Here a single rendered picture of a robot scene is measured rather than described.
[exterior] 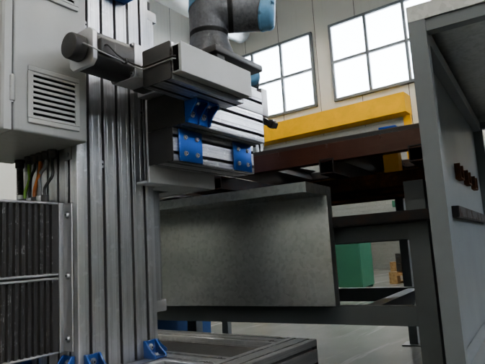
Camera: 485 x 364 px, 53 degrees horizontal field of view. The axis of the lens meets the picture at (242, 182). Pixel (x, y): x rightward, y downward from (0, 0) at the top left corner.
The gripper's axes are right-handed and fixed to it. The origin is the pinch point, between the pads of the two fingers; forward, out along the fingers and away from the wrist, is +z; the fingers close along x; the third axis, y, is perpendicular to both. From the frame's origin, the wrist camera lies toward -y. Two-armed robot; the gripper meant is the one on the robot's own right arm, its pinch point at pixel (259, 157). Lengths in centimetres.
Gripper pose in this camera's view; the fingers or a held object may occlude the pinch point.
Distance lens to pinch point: 195.2
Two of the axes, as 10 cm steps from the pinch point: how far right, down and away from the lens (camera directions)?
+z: 0.6, 9.9, -1.5
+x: -5.2, -0.9, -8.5
